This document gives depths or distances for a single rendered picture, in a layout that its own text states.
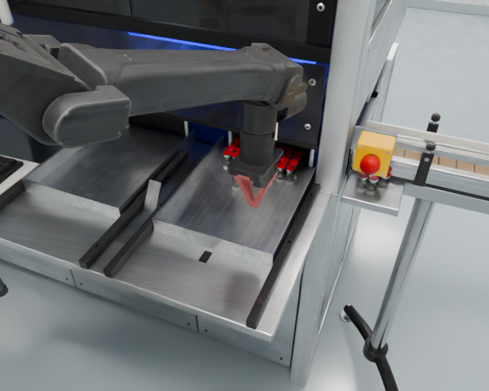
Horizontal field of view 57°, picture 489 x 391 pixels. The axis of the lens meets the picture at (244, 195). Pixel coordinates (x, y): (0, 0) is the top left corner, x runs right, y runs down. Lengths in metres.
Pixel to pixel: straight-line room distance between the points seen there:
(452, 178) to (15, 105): 0.93
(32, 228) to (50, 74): 0.71
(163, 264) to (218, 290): 0.13
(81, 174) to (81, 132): 0.77
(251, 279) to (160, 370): 0.99
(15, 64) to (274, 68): 0.36
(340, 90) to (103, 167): 0.59
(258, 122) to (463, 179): 0.56
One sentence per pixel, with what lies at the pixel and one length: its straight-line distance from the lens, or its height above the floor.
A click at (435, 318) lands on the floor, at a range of 2.01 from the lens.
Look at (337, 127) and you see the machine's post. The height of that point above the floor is 1.05.
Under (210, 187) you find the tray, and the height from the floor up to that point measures 0.88.
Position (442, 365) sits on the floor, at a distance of 1.90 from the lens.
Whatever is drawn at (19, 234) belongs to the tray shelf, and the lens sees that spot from 1.03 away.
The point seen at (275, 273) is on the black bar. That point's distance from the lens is 0.82.
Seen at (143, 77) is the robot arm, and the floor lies 1.35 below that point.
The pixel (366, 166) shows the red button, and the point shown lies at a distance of 0.93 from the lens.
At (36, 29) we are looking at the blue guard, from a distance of 1.25.
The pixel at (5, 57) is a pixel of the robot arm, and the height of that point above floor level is 1.41.
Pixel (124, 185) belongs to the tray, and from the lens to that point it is 1.07.
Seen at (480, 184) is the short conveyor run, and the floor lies 0.92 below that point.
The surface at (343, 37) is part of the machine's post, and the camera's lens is 0.87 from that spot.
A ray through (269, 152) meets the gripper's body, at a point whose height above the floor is 1.12.
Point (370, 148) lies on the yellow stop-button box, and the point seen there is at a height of 1.02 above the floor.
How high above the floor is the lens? 1.53
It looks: 40 degrees down
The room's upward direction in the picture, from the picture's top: straight up
